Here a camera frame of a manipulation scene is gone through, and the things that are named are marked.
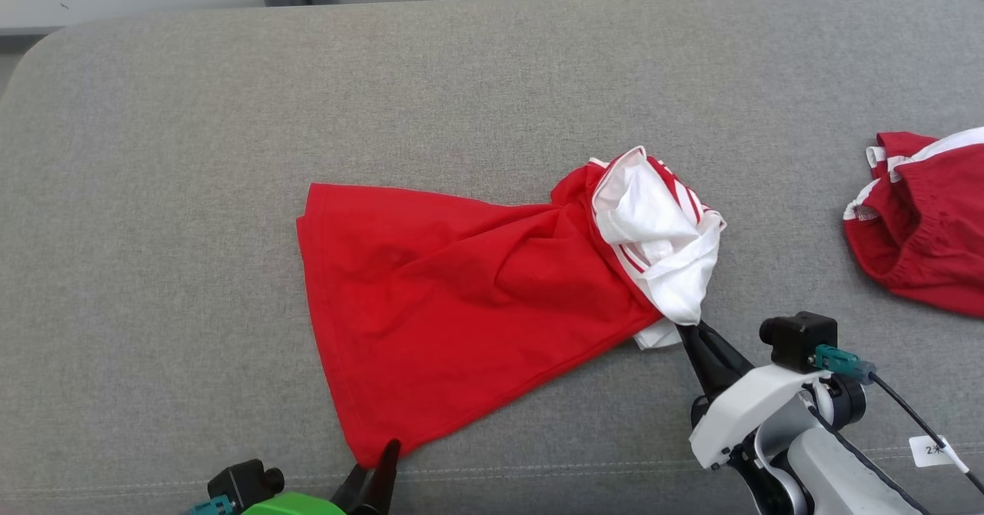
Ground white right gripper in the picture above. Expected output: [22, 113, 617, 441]
[676, 323, 868, 471]

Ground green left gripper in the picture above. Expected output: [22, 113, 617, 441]
[242, 438, 403, 515]

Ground grey fabric sofa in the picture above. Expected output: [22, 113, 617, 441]
[0, 0, 984, 515]

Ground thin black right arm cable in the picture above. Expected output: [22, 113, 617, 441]
[806, 404, 932, 515]

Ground red Bulls basketball jersey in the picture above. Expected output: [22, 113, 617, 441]
[296, 146, 727, 470]

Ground red shorts with white stripe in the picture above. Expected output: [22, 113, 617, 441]
[843, 127, 984, 317]

